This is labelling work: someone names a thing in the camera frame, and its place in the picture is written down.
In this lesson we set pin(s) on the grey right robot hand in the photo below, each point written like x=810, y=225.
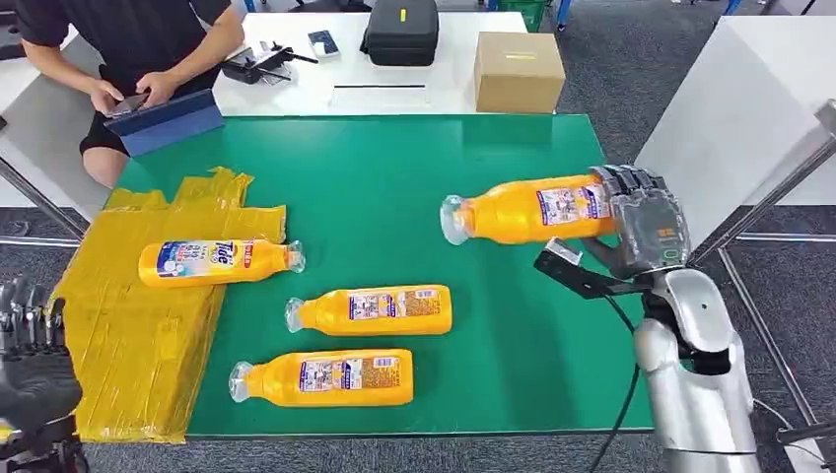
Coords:
x=646, y=228

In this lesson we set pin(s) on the green table mat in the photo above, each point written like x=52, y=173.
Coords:
x=392, y=183

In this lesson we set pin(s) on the black tray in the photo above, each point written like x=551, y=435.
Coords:
x=10, y=42

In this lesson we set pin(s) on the person's dark phone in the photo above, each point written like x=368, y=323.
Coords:
x=127, y=104

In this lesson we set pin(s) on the person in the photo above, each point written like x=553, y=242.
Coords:
x=144, y=33

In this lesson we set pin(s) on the white floor block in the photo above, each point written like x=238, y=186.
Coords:
x=803, y=457

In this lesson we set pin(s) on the large white table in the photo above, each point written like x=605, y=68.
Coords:
x=718, y=124

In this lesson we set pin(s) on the steel table frame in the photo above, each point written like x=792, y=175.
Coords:
x=764, y=192

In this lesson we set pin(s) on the smartphone with dark screen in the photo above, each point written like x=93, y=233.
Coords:
x=324, y=43

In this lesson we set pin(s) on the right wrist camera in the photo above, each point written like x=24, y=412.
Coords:
x=581, y=277

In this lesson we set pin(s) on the white desk with metal legs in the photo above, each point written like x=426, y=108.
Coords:
x=39, y=150

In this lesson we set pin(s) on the yellow plastic sheet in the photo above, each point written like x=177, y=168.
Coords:
x=130, y=339

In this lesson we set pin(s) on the thin black rod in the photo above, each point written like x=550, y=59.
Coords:
x=379, y=86

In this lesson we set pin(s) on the black floor bar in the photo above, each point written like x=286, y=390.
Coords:
x=806, y=432

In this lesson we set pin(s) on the blue tablet case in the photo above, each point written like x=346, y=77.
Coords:
x=170, y=124

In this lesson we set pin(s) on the orange drink bottle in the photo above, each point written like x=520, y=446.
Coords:
x=196, y=268
x=503, y=212
x=274, y=382
x=326, y=313

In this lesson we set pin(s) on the green crate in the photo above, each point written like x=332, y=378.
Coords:
x=522, y=12

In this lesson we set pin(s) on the black handheld controller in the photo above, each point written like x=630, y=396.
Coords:
x=251, y=66

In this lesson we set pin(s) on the black carrying case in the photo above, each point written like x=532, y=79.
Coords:
x=402, y=33

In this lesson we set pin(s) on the brown cardboard box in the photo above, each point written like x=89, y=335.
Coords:
x=519, y=78

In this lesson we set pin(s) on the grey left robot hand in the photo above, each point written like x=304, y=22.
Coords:
x=36, y=385

